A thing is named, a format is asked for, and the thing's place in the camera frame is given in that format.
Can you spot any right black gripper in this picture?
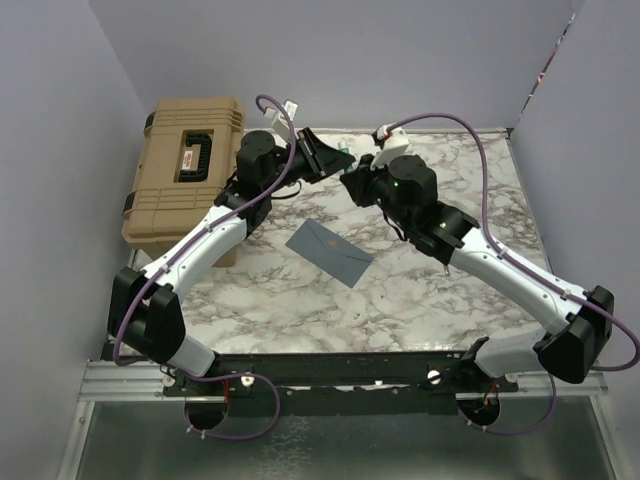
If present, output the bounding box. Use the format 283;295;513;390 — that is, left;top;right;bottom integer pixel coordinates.
344;150;413;232

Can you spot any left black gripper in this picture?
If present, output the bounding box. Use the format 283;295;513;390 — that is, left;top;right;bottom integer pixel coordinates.
264;129;357;196

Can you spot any green white glue stick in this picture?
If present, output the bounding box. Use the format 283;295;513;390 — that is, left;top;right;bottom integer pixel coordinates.
338;142;357;174

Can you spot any grey paper envelope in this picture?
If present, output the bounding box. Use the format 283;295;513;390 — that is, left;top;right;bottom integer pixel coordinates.
285;219;373;288

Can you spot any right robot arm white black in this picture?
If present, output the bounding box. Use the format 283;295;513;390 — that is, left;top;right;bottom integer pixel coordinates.
340;155;614;391

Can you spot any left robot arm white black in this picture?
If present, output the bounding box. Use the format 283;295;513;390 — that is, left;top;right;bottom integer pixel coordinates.
107;128;355;395

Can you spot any tan plastic tool case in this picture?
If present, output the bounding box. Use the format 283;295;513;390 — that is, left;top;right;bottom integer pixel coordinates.
122;96;244;260

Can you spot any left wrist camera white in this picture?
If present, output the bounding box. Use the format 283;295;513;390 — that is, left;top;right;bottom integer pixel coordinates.
264;99;298;144

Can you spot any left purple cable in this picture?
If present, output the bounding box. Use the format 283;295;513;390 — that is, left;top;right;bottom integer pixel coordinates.
112;93;299;442

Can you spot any purple cable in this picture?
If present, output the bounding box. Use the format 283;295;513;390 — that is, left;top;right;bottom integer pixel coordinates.
112;93;299;442
379;112;640;437

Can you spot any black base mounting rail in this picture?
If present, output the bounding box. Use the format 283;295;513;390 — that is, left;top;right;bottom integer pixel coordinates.
162;351;518;418

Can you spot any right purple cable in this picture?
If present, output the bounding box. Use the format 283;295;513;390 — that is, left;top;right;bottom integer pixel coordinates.
379;112;640;437

